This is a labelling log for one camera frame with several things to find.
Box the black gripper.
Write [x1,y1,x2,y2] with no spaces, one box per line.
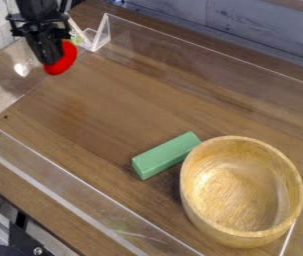
[5,12,71,65]

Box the red plush strawberry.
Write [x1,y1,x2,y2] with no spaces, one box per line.
[43,40,79,76]

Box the green rectangular block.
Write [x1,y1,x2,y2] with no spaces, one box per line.
[131,131,202,180]

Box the wooden bowl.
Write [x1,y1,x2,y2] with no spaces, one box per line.
[179,136,303,248]

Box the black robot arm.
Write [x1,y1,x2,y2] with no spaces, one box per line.
[5,0,71,65]

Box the clear acrylic back wall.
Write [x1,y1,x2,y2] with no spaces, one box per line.
[100,14,303,138]

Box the clear acrylic wall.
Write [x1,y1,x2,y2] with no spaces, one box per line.
[0,129,203,256]
[100,14,303,138]

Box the clear acrylic front wall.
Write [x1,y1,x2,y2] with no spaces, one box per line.
[0,129,203,256]

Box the black device with cable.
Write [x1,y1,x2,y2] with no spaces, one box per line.
[0,223,55,256]

